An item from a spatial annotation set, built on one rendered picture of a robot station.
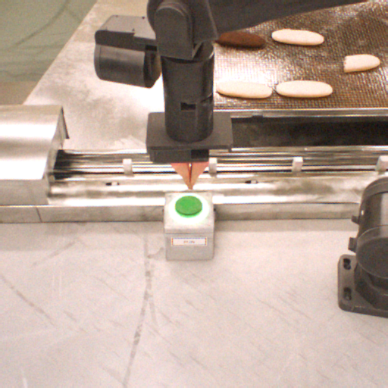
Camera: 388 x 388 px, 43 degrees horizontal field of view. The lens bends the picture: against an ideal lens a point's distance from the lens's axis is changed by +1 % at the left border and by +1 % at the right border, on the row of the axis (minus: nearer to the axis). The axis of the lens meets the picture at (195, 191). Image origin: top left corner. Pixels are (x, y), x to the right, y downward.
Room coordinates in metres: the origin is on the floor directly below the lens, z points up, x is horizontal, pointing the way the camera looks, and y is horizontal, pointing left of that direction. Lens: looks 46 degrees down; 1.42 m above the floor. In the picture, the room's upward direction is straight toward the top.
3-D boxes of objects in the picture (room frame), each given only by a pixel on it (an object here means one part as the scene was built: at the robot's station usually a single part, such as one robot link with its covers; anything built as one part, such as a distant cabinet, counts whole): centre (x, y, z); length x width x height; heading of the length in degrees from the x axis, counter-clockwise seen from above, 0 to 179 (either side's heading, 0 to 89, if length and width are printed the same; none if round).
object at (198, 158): (0.47, 0.02, 0.99); 0.07 x 0.07 x 0.09; 1
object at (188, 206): (0.47, 0.01, 0.90); 0.04 x 0.04 x 0.02
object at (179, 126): (0.47, 0.01, 1.06); 0.10 x 0.07 x 0.07; 91
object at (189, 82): (0.47, 0.01, 1.12); 0.07 x 0.06 x 0.07; 73
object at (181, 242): (0.47, 0.01, 0.84); 0.08 x 0.08 x 0.11; 1
